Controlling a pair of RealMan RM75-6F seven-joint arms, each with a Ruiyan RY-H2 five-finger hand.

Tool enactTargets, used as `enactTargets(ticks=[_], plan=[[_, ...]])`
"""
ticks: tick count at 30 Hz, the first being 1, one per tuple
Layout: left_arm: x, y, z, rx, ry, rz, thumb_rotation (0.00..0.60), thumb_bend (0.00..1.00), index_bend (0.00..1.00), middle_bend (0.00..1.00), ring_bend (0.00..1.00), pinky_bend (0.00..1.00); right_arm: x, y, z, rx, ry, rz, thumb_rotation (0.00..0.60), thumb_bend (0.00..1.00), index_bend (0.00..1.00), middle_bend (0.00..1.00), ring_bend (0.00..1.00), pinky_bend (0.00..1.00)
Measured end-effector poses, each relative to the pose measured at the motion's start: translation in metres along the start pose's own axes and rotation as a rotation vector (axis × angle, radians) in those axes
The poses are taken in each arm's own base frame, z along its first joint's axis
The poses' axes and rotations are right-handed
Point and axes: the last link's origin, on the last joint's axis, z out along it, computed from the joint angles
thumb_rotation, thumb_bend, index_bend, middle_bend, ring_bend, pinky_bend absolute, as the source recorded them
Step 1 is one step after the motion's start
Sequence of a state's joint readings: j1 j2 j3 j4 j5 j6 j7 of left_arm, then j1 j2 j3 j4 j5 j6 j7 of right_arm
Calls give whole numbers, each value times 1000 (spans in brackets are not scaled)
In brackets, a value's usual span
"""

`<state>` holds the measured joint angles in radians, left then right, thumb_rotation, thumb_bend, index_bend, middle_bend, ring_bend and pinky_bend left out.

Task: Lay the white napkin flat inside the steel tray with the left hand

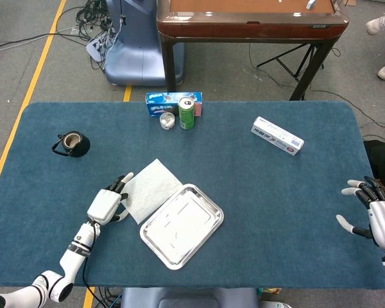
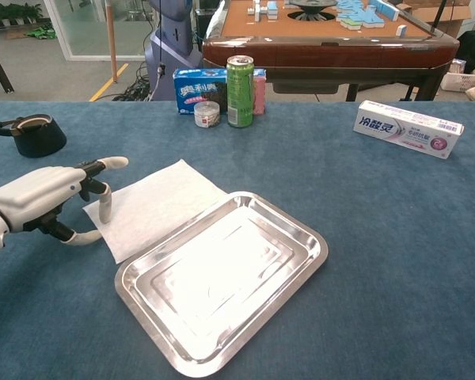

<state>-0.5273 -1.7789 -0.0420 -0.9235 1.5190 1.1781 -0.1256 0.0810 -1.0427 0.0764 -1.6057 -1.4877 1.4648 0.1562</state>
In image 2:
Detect white plastic basket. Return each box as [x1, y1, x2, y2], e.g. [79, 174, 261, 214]
[441, 59, 475, 93]

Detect brown mahjong table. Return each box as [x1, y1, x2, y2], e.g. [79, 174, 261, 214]
[201, 0, 461, 102]

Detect blue Oreo cookie box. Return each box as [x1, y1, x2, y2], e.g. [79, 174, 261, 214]
[172, 66, 267, 116]

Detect pink box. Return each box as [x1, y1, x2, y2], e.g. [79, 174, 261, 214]
[253, 75, 267, 116]

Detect white toothpaste box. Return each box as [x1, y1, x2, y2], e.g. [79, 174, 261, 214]
[352, 100, 466, 160]

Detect row of green plants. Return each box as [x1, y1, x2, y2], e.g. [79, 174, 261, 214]
[0, 2, 44, 27]

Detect silver metal tray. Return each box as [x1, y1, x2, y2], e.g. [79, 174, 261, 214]
[114, 191, 329, 378]

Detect large mahjong tile heap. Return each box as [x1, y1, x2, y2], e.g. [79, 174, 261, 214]
[335, 0, 401, 32]

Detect small round clear container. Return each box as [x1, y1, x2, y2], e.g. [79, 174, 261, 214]
[193, 101, 222, 129]

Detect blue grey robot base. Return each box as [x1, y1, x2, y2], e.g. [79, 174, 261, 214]
[144, 0, 203, 102]

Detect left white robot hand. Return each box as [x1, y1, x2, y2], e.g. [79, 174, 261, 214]
[0, 156, 130, 247]

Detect cardboard box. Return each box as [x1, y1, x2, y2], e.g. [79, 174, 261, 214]
[399, 0, 474, 39]

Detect small mahjong tile cluster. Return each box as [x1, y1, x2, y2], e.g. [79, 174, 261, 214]
[247, 0, 280, 21]

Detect green item on floor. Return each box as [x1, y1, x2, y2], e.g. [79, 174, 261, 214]
[26, 23, 57, 40]

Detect black teapot with handle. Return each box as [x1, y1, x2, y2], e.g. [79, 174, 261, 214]
[0, 113, 68, 159]

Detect orange wooden pole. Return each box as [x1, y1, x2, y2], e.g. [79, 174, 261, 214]
[105, 0, 119, 83]

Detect blue felt table cover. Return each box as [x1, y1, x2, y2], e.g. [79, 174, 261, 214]
[0, 101, 475, 380]

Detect black cable bundle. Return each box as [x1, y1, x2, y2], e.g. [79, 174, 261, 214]
[112, 63, 159, 102]

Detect green drink can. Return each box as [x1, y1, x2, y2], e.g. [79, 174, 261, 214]
[226, 55, 255, 128]

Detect white paper sheet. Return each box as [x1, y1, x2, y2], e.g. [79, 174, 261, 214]
[82, 158, 229, 265]

